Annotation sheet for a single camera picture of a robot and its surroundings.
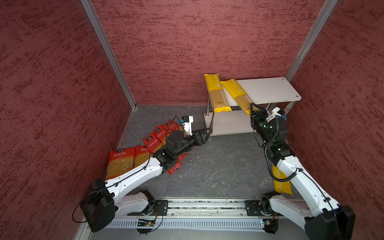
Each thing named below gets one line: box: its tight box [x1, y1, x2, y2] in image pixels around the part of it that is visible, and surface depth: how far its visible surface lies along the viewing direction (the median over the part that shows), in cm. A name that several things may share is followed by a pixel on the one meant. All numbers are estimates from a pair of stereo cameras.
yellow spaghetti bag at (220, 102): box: [204, 73, 232, 113], surface depth 78 cm
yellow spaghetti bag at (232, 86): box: [220, 78, 254, 116], surface depth 79 cm
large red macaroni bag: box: [105, 147, 136, 181], surface depth 90 cm
